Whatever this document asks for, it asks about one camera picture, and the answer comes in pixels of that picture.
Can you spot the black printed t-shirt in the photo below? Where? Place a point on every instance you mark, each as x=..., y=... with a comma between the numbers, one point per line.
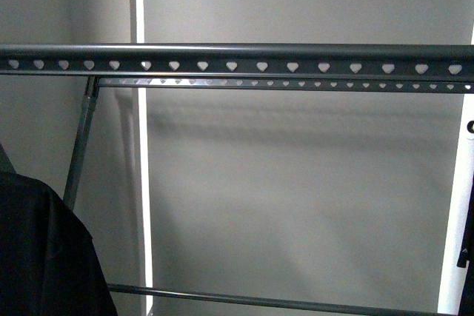
x=49, y=265

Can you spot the dark grey clothes rack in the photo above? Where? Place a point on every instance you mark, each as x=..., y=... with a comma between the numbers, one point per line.
x=350, y=68

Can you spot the black t-shirt at right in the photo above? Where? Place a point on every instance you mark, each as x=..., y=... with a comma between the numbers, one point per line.
x=465, y=260

